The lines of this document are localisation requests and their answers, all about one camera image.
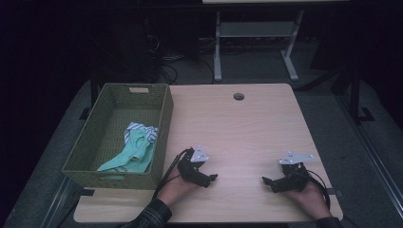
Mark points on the green woven basket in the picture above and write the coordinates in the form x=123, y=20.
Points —
x=126, y=126

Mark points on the person's left hand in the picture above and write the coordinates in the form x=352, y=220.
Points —
x=176, y=190

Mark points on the mint green small shirt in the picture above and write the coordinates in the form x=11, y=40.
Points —
x=136, y=152

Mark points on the person's right hand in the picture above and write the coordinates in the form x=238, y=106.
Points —
x=310, y=199

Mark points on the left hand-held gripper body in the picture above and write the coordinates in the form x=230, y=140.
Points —
x=190, y=169

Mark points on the black tape strip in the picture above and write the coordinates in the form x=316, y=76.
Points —
x=86, y=192

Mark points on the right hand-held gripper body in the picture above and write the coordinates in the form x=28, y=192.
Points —
x=293, y=179

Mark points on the black post with foot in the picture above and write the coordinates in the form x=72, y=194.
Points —
x=93, y=91

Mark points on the aluminium floor rail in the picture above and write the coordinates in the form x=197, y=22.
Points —
x=374, y=161
x=60, y=202

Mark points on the white metal table frame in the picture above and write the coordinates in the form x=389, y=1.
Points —
x=255, y=30

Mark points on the grey tape strip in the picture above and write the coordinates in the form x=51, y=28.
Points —
x=336, y=192

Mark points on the black metal stand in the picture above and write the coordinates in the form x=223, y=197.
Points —
x=356, y=95

